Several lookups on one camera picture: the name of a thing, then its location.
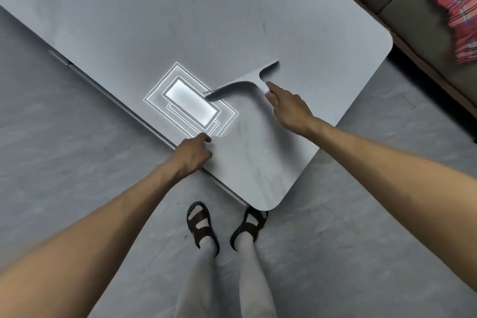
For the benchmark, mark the person's left hand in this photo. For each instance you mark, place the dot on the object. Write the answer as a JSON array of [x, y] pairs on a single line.
[[192, 155]]

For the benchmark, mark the person's right hand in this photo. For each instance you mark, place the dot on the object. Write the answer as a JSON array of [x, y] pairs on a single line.
[[292, 109]]

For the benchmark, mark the white squeegee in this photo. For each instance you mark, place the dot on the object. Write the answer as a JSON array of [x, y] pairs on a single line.
[[253, 79]]

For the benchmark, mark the person's left forearm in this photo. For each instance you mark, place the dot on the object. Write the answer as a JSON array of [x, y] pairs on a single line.
[[82, 247]]

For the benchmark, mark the person's right forearm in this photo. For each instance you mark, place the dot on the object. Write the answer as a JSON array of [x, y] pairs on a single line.
[[402, 187]]

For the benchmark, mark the person's left black sandal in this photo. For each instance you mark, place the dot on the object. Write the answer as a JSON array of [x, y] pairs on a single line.
[[201, 222]]

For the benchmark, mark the person's black sandal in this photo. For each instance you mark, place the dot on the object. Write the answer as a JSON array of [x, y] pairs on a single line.
[[249, 226], [201, 222]]

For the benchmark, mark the person's right black sandal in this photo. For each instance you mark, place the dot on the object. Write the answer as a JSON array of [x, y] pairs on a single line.
[[249, 226]]

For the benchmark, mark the person's left leg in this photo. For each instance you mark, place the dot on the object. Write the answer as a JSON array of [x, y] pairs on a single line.
[[201, 284]]

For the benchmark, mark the person's leg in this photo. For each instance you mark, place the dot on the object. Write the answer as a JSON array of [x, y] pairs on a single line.
[[255, 284], [201, 284]]

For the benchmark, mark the person's right leg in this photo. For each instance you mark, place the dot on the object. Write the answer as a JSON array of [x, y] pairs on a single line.
[[255, 284]]

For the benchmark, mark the long beige sofa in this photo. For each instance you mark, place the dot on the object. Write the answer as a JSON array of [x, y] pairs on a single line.
[[410, 1]]

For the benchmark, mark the white marble table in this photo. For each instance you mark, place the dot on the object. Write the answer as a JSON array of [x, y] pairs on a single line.
[[111, 12]]

